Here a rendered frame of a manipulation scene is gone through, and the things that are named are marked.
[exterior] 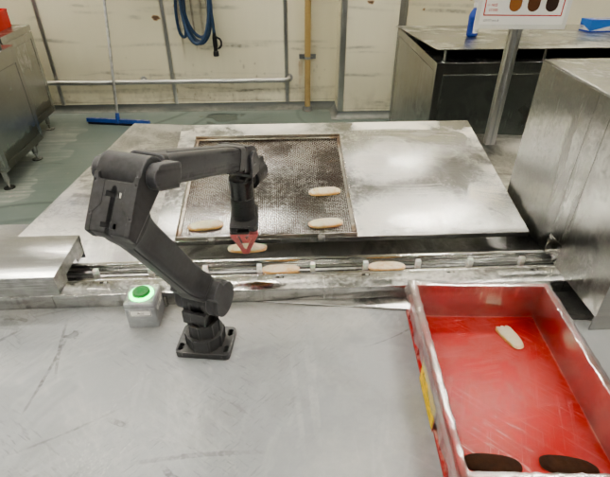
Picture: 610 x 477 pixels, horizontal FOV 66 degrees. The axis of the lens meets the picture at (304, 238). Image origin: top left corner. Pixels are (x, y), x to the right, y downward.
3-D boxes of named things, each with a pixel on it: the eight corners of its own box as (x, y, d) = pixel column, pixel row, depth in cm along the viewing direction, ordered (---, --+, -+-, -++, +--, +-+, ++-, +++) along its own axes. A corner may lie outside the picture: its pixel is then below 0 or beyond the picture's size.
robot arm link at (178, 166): (91, 187, 70) (154, 199, 67) (91, 149, 68) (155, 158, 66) (221, 165, 110) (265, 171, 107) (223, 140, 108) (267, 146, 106)
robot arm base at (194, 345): (175, 357, 104) (229, 360, 103) (169, 330, 99) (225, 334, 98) (186, 328, 111) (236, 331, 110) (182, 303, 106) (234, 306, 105)
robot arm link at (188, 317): (184, 326, 102) (206, 332, 100) (177, 291, 96) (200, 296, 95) (204, 300, 109) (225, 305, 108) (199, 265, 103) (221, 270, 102)
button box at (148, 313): (130, 339, 112) (119, 305, 106) (137, 316, 119) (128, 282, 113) (164, 338, 113) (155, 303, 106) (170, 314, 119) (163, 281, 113)
